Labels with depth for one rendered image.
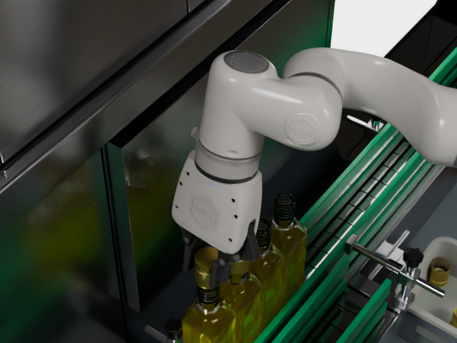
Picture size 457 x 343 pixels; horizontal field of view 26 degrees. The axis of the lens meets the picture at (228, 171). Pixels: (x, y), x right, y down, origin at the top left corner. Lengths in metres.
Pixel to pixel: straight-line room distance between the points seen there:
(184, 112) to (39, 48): 0.29
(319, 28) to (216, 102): 0.48
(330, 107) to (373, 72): 0.11
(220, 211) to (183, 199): 0.06
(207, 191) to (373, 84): 0.23
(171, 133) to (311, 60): 0.25
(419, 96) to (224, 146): 0.22
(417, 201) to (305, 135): 0.73
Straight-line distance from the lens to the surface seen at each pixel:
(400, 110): 1.13
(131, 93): 1.17
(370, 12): 1.68
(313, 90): 1.05
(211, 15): 1.25
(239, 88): 1.05
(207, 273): 1.23
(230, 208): 1.13
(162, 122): 1.23
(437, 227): 1.88
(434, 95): 1.08
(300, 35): 1.47
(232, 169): 1.11
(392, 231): 1.70
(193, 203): 1.17
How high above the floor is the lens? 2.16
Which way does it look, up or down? 47 degrees down
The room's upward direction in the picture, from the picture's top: straight up
